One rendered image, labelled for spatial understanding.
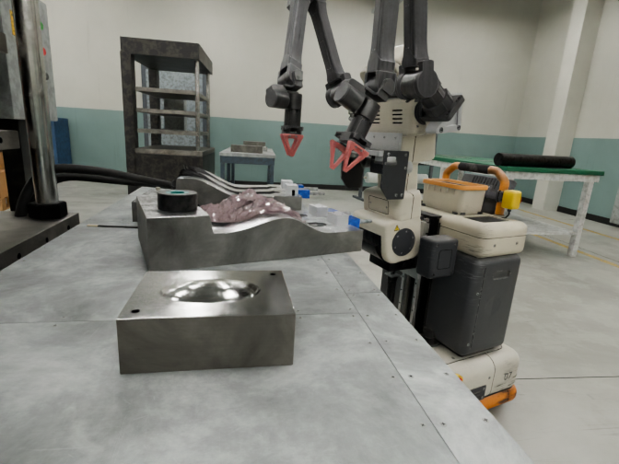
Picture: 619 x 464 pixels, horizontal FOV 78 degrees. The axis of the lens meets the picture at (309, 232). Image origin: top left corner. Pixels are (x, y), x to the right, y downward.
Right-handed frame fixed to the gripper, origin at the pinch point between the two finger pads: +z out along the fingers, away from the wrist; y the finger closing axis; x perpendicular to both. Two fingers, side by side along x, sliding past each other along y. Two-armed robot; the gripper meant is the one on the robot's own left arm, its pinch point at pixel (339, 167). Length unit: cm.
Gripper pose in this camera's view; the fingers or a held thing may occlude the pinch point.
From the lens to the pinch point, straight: 106.5
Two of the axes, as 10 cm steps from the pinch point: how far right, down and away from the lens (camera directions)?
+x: 7.7, 3.7, 5.2
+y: 4.5, 2.5, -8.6
